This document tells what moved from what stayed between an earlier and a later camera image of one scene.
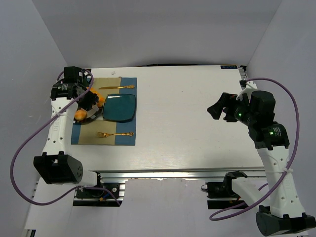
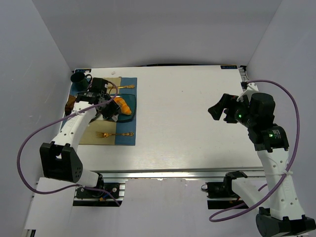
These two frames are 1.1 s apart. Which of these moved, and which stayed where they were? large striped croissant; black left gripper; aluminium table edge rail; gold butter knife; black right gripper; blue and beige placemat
Moved: black left gripper; large striped croissant
Stayed: gold butter knife; blue and beige placemat; black right gripper; aluminium table edge rail
